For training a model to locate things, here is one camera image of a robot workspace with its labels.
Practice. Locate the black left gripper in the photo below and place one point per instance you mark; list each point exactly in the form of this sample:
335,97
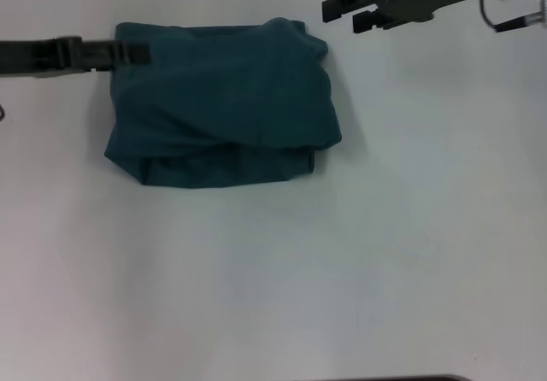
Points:
38,56

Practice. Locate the teal FREE! print t-shirt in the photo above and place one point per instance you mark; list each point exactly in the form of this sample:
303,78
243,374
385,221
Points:
222,99

